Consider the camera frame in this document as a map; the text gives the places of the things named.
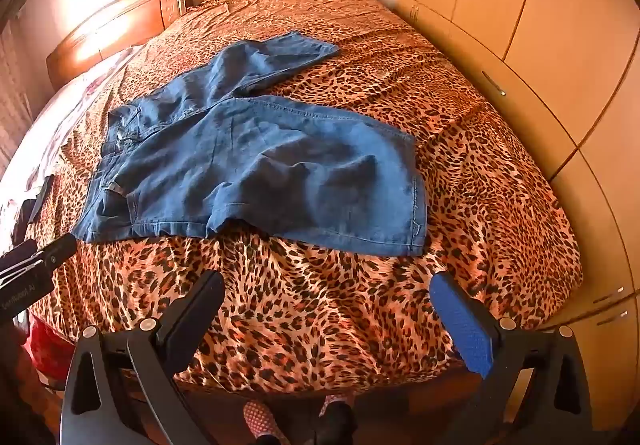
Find wooden side headboard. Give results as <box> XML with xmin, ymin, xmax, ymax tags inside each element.
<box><xmin>46</xmin><ymin>0</ymin><xmax>192</xmax><ymax>91</ymax></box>

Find wooden wardrobe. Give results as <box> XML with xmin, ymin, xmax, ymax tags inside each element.
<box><xmin>396</xmin><ymin>0</ymin><xmax>639</xmax><ymax>429</ymax></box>

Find blue denim pants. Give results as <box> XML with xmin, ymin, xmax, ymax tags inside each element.
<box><xmin>74</xmin><ymin>31</ymin><xmax>427</xmax><ymax>257</ymax></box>

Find red cloth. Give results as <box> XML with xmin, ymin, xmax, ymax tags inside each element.
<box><xmin>23</xmin><ymin>314</ymin><xmax>75</xmax><ymax>383</ymax></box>

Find leopard print bedspread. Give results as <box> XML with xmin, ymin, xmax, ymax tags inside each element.
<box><xmin>30</xmin><ymin>0</ymin><xmax>582</xmax><ymax>392</ymax></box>

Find red checkered slipper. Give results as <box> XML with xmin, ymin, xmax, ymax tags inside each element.
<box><xmin>243</xmin><ymin>401</ymin><xmax>290</xmax><ymax>445</ymax></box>

